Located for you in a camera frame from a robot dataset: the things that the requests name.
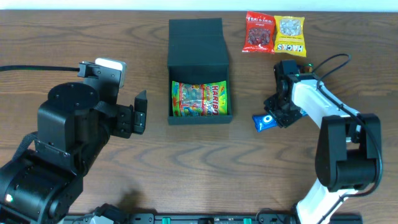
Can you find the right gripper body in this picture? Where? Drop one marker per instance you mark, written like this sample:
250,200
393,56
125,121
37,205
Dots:
283,112

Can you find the blue Oreo cookie pack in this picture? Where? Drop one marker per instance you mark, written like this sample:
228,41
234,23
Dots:
264,122

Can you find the green Haribo gummy bag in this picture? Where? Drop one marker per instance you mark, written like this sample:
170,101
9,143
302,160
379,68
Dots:
209,99

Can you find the yellow Hacks candy bag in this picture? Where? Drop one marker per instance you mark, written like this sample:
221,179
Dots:
289,37

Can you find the red candy bag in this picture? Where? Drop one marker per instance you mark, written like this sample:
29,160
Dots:
259,33

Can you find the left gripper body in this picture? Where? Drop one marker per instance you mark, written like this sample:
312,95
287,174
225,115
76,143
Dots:
125,120

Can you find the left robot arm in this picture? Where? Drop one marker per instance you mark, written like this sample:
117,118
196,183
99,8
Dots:
45,175

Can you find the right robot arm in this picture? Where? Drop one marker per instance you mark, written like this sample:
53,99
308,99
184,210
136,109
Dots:
348,159

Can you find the red green KitKat bar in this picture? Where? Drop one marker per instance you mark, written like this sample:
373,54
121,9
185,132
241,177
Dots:
306,68

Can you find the black gift box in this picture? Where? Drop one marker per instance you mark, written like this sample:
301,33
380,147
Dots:
198,55

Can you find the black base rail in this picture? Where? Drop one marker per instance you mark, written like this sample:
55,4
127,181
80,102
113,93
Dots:
148,218

